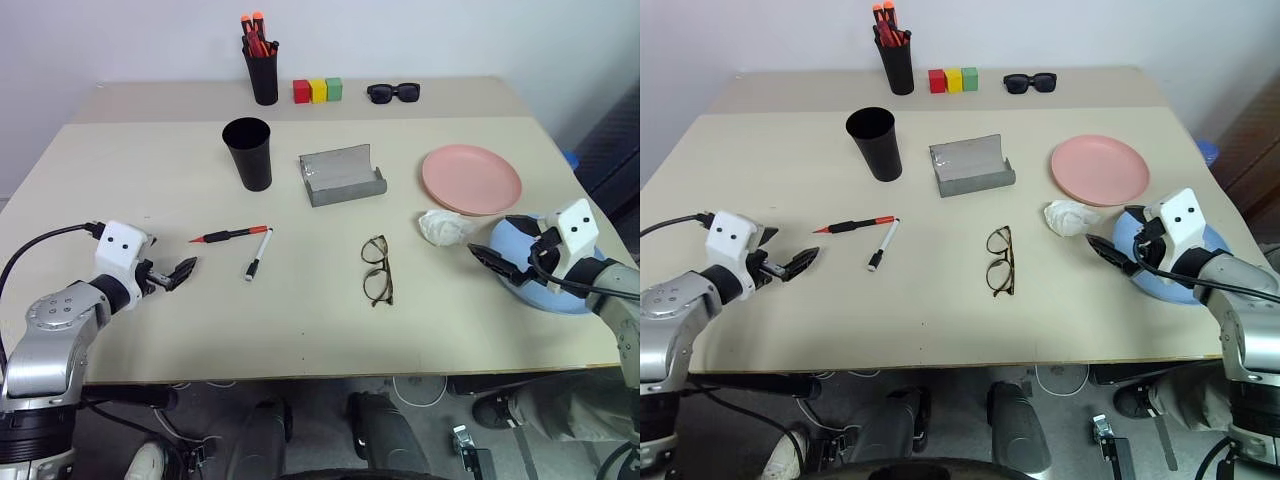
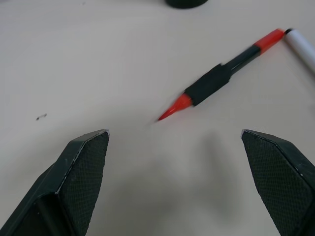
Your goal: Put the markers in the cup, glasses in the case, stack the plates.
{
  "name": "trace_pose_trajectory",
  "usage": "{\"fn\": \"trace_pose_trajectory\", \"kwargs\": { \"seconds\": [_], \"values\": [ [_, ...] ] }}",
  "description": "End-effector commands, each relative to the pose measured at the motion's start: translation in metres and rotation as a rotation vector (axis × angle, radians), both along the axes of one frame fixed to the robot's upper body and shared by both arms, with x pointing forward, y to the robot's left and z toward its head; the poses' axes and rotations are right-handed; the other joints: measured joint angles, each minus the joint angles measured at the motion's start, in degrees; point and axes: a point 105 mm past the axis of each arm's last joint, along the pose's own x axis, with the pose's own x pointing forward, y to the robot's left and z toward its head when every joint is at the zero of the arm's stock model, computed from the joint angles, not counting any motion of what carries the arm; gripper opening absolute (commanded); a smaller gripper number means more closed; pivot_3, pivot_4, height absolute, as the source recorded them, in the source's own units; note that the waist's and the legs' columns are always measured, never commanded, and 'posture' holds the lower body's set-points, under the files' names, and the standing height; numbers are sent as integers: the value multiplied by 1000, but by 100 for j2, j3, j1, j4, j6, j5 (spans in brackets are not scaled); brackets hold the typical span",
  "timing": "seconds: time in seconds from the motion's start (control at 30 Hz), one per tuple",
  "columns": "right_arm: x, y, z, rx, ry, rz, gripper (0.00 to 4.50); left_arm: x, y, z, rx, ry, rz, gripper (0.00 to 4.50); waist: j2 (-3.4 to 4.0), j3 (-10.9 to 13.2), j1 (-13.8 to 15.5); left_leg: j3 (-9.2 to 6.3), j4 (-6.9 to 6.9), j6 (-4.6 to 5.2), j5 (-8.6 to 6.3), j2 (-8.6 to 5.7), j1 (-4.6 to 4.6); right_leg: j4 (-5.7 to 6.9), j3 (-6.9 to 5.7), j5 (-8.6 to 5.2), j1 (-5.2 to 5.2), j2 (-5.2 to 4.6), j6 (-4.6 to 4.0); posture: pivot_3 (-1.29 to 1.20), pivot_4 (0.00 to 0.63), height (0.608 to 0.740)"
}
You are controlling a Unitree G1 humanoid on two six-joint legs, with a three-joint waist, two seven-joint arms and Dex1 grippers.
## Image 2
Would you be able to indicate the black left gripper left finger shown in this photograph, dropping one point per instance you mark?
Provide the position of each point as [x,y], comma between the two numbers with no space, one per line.
[73,182]

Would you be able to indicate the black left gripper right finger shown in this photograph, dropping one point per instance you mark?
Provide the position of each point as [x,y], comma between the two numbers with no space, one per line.
[283,182]

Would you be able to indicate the red and black pen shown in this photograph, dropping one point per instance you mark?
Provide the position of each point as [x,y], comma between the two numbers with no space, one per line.
[211,82]

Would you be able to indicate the white marker with black cap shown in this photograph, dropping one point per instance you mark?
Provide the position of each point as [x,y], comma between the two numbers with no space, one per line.
[301,48]

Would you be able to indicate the black pen holder cup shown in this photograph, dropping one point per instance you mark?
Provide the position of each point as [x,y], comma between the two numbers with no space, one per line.
[186,3]

